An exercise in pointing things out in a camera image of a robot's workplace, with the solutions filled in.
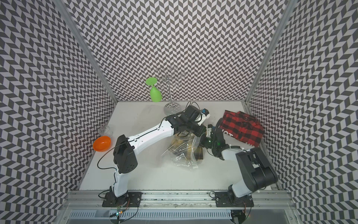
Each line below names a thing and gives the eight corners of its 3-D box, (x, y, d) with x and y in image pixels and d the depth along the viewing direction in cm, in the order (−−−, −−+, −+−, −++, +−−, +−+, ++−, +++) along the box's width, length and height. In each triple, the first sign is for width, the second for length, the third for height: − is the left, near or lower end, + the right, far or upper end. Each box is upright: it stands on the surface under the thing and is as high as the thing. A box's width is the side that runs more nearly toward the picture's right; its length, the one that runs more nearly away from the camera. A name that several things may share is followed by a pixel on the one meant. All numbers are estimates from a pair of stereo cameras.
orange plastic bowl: (92, 151, 89) (89, 149, 87) (98, 138, 95) (96, 136, 93) (109, 151, 89) (106, 149, 87) (114, 138, 96) (112, 136, 93)
